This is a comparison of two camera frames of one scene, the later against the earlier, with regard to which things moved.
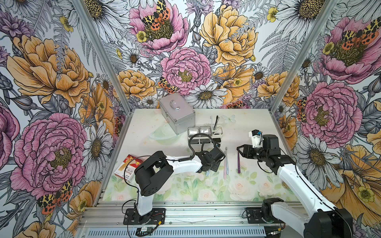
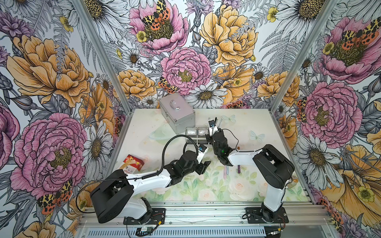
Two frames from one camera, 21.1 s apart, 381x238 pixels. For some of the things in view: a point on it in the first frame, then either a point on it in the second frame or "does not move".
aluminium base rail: [184, 219] does not move
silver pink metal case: [177, 112] does not move
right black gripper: [247, 150] -> [209, 137]
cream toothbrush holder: [215, 131] does not move
